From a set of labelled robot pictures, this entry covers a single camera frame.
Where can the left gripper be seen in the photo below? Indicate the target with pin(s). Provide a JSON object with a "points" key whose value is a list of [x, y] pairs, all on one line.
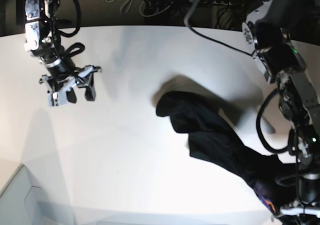
{"points": [[295, 213]]}

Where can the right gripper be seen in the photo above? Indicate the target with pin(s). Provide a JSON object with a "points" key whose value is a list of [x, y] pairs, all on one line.
{"points": [[83, 78]]}

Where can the black t-shirt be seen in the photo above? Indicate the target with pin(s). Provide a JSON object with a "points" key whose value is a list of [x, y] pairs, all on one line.
{"points": [[212, 139]]}

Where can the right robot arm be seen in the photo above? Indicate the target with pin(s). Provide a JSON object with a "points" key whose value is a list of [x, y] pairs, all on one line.
{"points": [[43, 41]]}

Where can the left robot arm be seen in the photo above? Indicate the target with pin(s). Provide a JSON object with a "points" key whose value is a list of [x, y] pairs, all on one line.
{"points": [[267, 33]]}

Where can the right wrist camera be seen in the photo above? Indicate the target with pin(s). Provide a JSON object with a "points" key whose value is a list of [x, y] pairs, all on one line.
{"points": [[56, 99]]}

